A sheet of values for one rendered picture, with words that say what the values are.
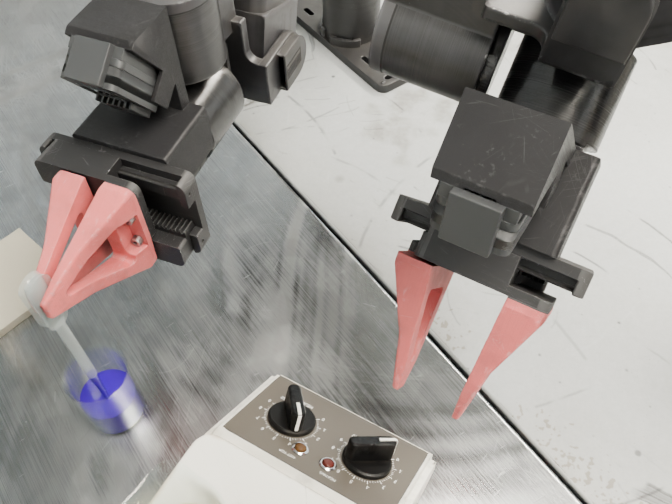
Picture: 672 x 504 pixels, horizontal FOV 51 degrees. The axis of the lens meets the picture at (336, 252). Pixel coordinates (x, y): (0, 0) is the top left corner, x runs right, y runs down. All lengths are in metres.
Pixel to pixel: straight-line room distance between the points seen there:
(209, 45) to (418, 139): 0.30
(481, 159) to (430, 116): 0.45
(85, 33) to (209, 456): 0.25
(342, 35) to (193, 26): 0.36
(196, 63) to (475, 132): 0.23
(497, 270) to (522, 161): 0.09
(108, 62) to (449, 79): 0.18
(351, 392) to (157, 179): 0.22
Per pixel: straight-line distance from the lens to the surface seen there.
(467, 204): 0.28
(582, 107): 0.36
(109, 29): 0.41
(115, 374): 0.54
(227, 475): 0.42
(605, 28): 0.32
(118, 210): 0.42
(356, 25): 0.78
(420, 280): 0.36
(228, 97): 0.50
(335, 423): 0.48
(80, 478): 0.54
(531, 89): 0.36
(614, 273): 0.63
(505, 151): 0.28
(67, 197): 0.44
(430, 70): 0.37
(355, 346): 0.56
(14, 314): 0.62
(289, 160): 0.68
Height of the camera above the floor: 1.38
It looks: 53 degrees down
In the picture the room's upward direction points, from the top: 2 degrees counter-clockwise
